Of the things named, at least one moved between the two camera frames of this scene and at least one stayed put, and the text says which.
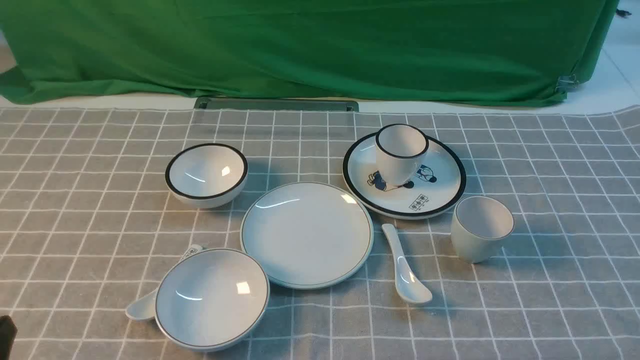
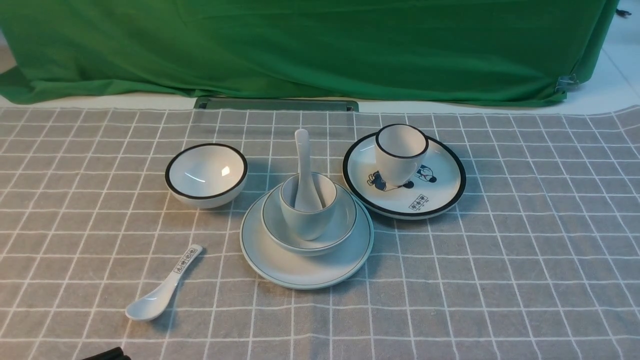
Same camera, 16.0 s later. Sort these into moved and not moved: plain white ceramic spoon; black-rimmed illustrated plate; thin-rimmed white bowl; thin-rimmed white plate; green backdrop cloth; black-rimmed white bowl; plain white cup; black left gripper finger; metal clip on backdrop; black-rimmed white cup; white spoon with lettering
Moved: plain white ceramic spoon; plain white cup; thin-rimmed white bowl; black left gripper finger
Not moved: green backdrop cloth; metal clip on backdrop; thin-rimmed white plate; white spoon with lettering; black-rimmed white cup; black-rimmed white bowl; black-rimmed illustrated plate
